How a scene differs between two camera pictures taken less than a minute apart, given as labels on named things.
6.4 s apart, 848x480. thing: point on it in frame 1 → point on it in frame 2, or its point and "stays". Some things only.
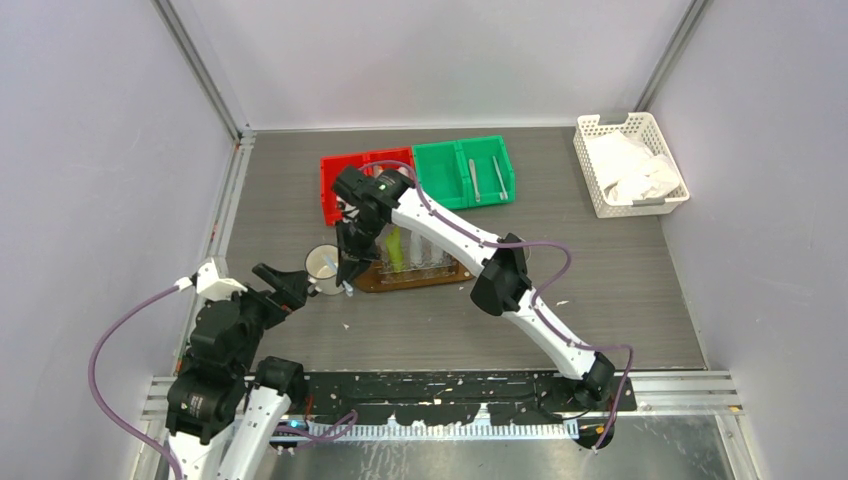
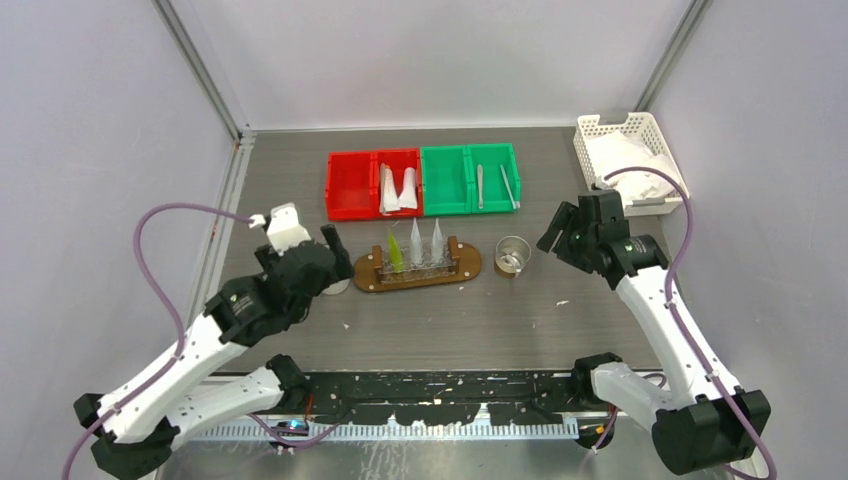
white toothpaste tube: [416, 255] stays
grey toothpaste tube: [437, 255] stays
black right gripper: [350, 257] → [566, 218]
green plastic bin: [440, 172] stays
